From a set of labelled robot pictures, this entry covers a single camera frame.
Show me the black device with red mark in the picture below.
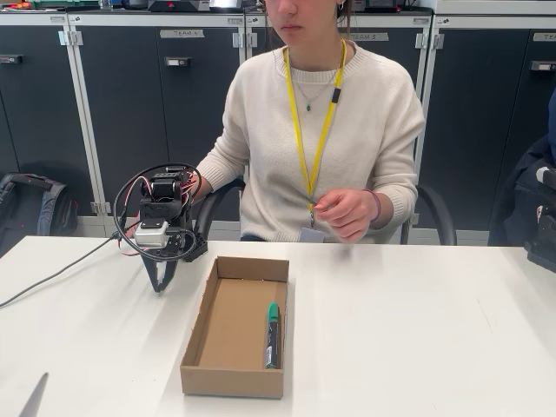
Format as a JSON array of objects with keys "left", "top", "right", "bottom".
[{"left": 147, "top": 0, "right": 212, "bottom": 13}]

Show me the person's right forearm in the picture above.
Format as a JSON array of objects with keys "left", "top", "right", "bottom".
[{"left": 197, "top": 142, "right": 251, "bottom": 205}]

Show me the thin necklace with green pendant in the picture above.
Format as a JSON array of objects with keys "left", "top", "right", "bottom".
[{"left": 289, "top": 64, "right": 342, "bottom": 112}]

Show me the person's left forearm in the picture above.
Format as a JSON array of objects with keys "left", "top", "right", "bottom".
[{"left": 368, "top": 171, "right": 420, "bottom": 229}]

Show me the grey black backpack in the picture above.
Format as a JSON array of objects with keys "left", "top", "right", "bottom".
[{"left": 0, "top": 172, "right": 80, "bottom": 257}]

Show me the person in cream sweater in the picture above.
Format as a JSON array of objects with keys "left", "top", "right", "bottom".
[{"left": 197, "top": 0, "right": 426, "bottom": 243}]

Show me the person's right hand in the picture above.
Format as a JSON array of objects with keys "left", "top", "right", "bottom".
[{"left": 193, "top": 175, "right": 215, "bottom": 205}]

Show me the person's left hand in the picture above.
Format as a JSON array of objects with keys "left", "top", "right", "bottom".
[{"left": 312, "top": 189, "right": 377, "bottom": 242}]

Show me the green box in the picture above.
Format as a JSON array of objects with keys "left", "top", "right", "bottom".
[{"left": 32, "top": 0, "right": 99, "bottom": 10}]

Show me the pale name badge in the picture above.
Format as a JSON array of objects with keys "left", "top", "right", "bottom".
[{"left": 298, "top": 226, "right": 326, "bottom": 243}]

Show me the black office chair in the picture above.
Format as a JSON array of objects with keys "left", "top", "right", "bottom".
[{"left": 193, "top": 175, "right": 458, "bottom": 247}]

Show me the purple wrist band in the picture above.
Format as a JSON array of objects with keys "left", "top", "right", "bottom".
[{"left": 363, "top": 189, "right": 382, "bottom": 223}]

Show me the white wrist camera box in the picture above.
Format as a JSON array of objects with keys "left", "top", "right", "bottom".
[{"left": 134, "top": 221, "right": 169, "bottom": 249}]

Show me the dark navy jacket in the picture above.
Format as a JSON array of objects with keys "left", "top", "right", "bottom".
[{"left": 488, "top": 134, "right": 556, "bottom": 247}]

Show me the dark robot supply cable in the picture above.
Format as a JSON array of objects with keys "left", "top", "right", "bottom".
[{"left": 0, "top": 232, "right": 131, "bottom": 308}]

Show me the black camera cable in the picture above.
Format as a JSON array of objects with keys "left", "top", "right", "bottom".
[{"left": 113, "top": 162, "right": 203, "bottom": 261}]

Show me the green capped black marker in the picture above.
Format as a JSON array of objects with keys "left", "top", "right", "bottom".
[{"left": 263, "top": 301, "right": 282, "bottom": 370}]

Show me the black flat device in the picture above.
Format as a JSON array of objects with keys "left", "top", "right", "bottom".
[{"left": 364, "top": 0, "right": 403, "bottom": 13}]

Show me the brown cardboard box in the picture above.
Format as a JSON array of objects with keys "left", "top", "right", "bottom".
[{"left": 179, "top": 255, "right": 291, "bottom": 400}]

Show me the yellow lanyard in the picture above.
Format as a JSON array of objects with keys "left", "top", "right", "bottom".
[{"left": 282, "top": 37, "right": 348, "bottom": 229}]

